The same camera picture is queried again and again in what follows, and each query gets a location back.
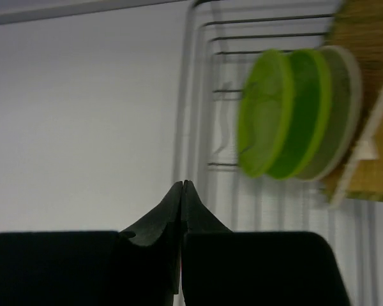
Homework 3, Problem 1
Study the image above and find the wire dish rack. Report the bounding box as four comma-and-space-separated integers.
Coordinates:
173, 1, 383, 305

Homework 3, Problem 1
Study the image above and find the small bamboo tray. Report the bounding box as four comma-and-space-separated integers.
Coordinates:
324, 86, 383, 208

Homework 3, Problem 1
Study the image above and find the grey green plate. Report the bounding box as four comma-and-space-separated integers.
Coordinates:
296, 45, 363, 181

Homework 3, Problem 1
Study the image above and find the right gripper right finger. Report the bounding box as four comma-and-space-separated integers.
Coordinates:
181, 180, 350, 305

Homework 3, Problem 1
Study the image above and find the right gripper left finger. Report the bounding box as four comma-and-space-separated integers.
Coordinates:
0, 182, 183, 305

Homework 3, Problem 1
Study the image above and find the large bamboo tray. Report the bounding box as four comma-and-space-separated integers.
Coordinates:
323, 1, 383, 188

